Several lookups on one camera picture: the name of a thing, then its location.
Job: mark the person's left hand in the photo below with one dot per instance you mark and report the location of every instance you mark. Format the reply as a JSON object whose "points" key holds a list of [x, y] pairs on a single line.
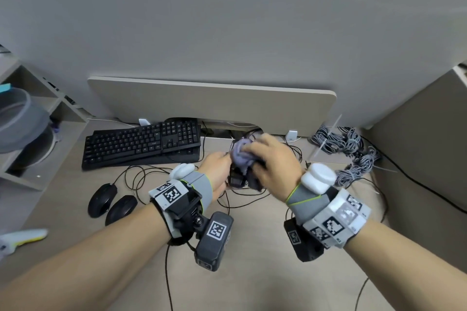
{"points": [[213, 174]]}

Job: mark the person's right hand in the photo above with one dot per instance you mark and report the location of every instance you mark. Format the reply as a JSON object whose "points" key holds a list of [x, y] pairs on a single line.
{"points": [[277, 166]]}

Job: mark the person's left fingers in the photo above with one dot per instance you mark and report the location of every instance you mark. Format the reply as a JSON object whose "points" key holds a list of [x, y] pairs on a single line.
{"points": [[225, 165]]}

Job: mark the person's right fingers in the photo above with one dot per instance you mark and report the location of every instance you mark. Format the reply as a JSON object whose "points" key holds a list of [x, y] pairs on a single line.
{"points": [[255, 145]]}

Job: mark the purple grey cloth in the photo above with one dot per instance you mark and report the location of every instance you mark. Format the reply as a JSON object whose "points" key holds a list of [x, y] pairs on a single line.
{"points": [[241, 156]]}

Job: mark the small black device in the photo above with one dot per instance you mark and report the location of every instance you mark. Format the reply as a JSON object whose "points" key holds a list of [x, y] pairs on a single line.
{"points": [[239, 177]]}

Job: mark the person's left forearm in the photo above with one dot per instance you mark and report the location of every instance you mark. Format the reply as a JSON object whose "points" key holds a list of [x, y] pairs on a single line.
{"points": [[87, 263]]}

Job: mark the person's right forearm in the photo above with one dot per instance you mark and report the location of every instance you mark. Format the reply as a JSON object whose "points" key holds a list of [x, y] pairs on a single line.
{"points": [[401, 267]]}

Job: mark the white divider clamp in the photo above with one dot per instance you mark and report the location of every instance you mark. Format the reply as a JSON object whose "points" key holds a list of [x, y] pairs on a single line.
{"points": [[292, 135], [144, 122]]}

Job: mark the beige desk divider panel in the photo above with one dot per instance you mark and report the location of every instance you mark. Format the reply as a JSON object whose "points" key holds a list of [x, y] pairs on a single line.
{"points": [[211, 103]]}

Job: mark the black keyboard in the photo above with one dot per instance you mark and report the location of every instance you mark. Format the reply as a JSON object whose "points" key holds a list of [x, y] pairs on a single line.
{"points": [[142, 143]]}

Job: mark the black computer mouse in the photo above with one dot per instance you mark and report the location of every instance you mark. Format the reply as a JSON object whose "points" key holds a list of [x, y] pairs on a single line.
{"points": [[121, 209], [101, 200]]}

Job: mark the beige shelf unit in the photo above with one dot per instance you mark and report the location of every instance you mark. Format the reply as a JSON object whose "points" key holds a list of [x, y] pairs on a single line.
{"points": [[69, 114]]}

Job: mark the grey side partition panel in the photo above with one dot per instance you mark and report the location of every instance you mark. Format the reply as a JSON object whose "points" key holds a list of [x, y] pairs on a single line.
{"points": [[419, 121]]}

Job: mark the white round plate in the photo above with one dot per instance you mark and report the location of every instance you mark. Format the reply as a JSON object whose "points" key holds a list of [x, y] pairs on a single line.
{"points": [[49, 146]]}

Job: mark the grey round basin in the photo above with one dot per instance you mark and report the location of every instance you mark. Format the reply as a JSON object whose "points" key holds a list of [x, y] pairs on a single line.
{"points": [[22, 125]]}

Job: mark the white and yellow tool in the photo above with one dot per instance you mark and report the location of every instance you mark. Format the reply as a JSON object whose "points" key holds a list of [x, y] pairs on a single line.
{"points": [[22, 238]]}

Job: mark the left wrist camera rig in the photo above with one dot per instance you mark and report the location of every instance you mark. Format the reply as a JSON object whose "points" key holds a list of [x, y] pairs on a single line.
{"points": [[189, 208]]}

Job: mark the wrist camera rig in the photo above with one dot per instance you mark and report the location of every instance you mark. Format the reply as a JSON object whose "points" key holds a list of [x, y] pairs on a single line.
{"points": [[189, 208], [328, 212]]}

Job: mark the right wrist camera rig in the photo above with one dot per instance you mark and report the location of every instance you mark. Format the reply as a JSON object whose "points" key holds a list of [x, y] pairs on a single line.
{"points": [[328, 212]]}

